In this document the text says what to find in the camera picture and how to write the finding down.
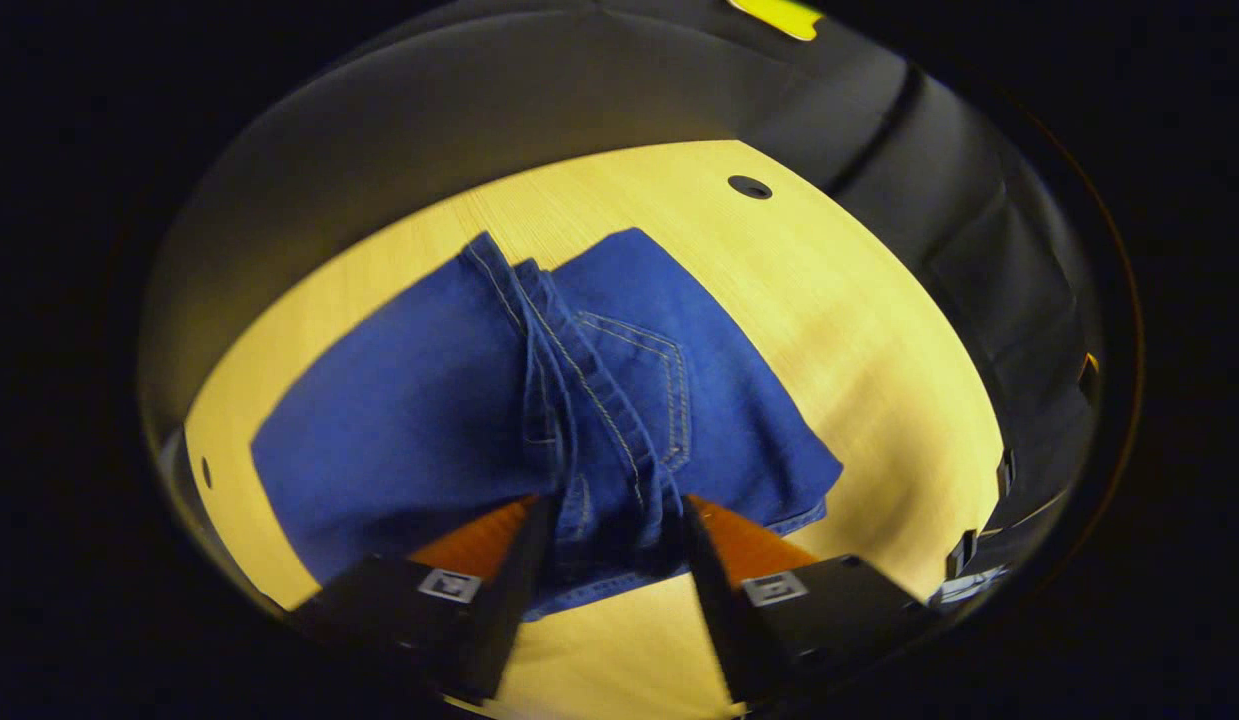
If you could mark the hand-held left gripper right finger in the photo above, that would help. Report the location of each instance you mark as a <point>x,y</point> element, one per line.
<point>724,610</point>

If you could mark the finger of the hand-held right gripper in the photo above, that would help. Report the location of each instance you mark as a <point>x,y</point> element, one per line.
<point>1088,375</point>

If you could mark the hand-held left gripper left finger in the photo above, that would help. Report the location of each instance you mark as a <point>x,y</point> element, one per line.
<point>504,610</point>

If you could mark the blue denim jeans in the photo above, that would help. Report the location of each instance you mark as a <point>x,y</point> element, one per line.
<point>399,430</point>

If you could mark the round black table grommet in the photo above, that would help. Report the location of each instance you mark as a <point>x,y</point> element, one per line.
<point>206,472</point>
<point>749,187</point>

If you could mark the black backdrop cloth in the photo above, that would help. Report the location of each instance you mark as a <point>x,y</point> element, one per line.
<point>479,100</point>

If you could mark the small black bracket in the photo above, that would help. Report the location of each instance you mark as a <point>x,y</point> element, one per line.
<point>1005,470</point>
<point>961,553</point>

